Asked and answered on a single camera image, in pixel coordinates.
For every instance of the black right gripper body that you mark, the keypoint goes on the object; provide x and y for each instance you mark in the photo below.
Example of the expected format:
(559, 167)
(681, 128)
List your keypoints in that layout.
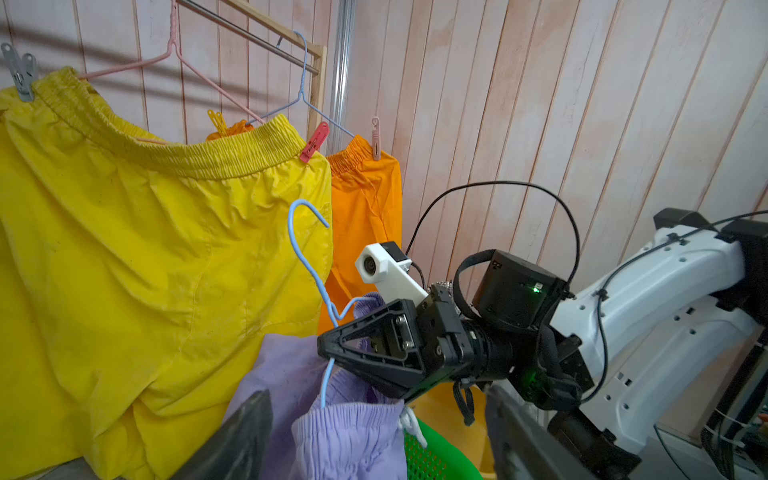
(456, 350)

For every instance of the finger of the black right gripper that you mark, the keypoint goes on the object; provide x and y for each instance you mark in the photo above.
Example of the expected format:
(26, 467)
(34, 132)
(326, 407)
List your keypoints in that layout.
(383, 348)

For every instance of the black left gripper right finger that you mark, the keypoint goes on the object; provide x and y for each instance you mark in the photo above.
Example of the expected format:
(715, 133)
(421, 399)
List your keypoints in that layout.
(521, 448)

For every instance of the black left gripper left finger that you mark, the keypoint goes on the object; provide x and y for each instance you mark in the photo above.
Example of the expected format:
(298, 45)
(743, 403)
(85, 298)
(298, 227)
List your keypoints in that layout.
(236, 450)

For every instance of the light blue wire hanger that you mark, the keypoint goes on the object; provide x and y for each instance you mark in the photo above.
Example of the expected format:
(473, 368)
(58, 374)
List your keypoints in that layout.
(332, 310)

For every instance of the purple shorts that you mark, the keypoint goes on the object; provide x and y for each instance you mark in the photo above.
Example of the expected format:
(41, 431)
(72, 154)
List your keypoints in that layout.
(324, 426)

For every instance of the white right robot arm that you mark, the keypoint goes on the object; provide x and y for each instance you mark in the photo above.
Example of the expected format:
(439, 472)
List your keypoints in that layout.
(607, 362)

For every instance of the orange shorts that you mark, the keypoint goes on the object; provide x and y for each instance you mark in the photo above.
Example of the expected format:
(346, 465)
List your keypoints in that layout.
(360, 222)

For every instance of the yellow shorts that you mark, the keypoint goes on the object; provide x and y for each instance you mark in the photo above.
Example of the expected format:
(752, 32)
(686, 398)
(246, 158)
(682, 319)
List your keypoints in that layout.
(139, 279)

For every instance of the yellow clothespin on orange shorts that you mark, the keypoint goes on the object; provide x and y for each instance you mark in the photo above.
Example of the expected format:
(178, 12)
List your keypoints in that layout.
(220, 125)

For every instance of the yellow plastic tray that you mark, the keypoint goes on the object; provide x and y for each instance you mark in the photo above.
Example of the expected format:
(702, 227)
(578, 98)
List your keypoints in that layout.
(438, 410)

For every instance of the green plastic basket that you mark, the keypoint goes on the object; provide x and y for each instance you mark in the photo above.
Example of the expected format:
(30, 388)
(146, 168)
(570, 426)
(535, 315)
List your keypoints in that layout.
(438, 460)

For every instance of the red clothespin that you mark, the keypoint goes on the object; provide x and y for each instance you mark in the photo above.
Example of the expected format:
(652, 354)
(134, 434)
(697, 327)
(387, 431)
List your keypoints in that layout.
(315, 142)

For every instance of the pink clothespin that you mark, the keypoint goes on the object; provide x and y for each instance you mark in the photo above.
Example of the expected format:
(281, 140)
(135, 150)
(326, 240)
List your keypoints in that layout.
(376, 138)

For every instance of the wooden clothes rack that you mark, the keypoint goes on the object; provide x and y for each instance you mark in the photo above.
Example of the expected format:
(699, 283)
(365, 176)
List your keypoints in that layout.
(288, 46)

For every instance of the grey clothespin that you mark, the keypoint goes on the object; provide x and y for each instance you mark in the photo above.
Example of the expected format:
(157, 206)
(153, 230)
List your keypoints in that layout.
(23, 70)

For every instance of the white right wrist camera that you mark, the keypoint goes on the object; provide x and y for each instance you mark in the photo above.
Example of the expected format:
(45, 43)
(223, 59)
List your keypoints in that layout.
(386, 267)

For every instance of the pink wire hanger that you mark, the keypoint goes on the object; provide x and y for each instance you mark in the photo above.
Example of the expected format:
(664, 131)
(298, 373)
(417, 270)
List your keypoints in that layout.
(166, 65)

